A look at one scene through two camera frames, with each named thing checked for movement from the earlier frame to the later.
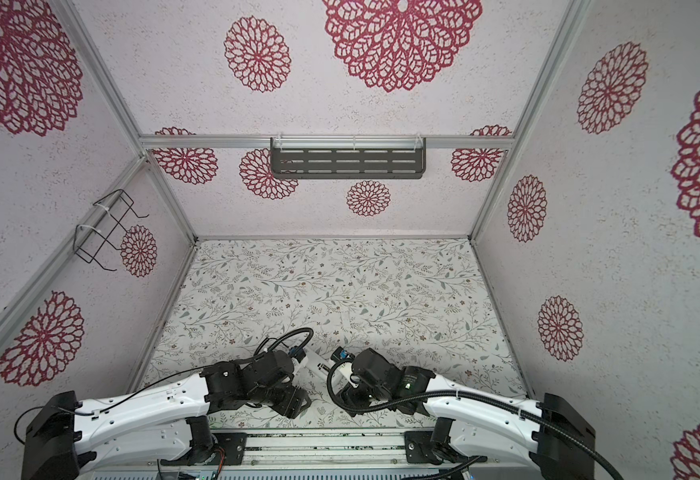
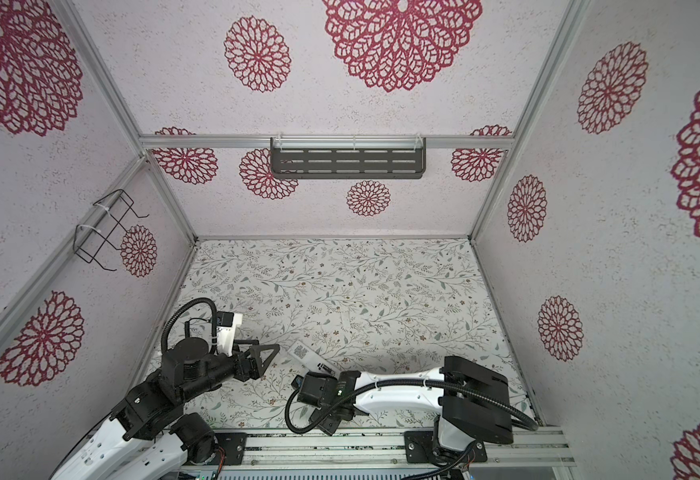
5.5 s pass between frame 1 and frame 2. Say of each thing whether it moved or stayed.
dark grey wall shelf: stayed
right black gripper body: moved
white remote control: stayed
